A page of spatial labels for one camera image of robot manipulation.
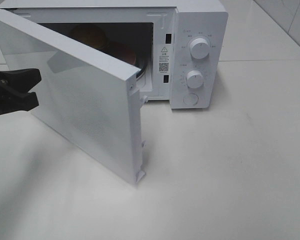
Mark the glass microwave turntable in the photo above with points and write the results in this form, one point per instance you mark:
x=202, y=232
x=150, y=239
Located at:
x=141, y=63

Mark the white microwave door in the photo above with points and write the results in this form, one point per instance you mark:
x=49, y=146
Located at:
x=87, y=96

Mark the white microwave oven body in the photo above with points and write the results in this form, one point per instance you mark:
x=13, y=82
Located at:
x=159, y=30

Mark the burger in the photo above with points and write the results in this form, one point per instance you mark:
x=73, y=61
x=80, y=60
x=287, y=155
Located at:
x=90, y=35

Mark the pink plate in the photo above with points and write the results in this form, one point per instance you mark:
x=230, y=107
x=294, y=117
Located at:
x=122, y=52

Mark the white microwave knob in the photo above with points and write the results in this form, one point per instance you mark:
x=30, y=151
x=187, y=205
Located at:
x=194, y=79
x=199, y=47

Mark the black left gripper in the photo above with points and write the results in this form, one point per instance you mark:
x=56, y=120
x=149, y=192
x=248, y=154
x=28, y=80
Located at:
x=15, y=86

